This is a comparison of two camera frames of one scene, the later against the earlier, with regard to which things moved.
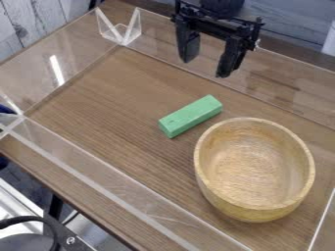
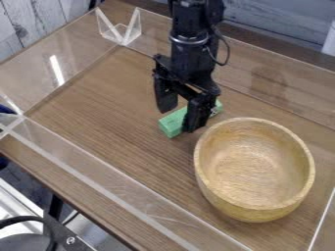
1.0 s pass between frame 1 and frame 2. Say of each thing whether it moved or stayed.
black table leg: stayed
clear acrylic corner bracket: stayed
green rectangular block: stayed
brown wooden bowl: stayed
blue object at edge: stayed
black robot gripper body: moved
